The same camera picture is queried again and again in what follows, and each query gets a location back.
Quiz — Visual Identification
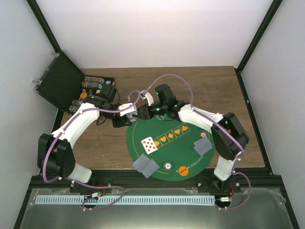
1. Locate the orange big blind button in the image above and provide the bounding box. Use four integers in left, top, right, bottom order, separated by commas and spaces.
178, 166, 189, 177

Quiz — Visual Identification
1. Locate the orange button in case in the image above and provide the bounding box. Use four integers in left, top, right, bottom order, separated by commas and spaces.
80, 92, 87, 100

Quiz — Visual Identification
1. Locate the light blue slotted cable duct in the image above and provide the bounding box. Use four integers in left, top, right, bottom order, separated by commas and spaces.
35, 195, 215, 206

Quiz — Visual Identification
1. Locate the chip row in case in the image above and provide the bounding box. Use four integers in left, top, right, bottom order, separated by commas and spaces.
81, 81, 102, 89
84, 76, 105, 84
68, 105, 79, 114
72, 100, 83, 106

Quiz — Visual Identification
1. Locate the chip row top in case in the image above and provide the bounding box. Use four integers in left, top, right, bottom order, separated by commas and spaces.
84, 76, 105, 84

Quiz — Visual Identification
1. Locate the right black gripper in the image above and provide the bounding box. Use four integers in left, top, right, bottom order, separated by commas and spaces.
133, 102, 168, 120

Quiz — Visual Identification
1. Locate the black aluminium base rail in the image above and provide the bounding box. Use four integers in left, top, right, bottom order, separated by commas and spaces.
30, 168, 284, 194

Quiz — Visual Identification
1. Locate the round green poker mat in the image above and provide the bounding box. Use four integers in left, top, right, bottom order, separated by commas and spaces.
126, 115, 215, 181

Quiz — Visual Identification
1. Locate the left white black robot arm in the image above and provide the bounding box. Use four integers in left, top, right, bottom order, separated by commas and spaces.
38, 88, 137, 193

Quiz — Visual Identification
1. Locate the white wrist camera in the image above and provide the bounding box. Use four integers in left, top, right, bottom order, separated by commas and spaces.
118, 103, 137, 116
140, 90, 154, 106

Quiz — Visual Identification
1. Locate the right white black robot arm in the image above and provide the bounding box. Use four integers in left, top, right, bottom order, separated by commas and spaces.
136, 84, 249, 192

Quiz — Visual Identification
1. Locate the black poker chip case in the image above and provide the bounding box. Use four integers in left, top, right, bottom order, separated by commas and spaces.
36, 52, 117, 112

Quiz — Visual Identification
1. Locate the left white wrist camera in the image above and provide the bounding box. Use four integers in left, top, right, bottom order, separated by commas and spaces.
118, 103, 137, 116

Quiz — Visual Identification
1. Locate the chip row bottom in case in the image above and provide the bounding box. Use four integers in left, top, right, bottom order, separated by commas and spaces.
68, 105, 79, 114

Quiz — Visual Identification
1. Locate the face-up red diamonds card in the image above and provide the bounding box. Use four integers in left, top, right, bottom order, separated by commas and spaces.
141, 137, 158, 155

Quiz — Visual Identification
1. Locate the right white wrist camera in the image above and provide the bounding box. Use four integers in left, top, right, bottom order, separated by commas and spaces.
140, 90, 154, 106

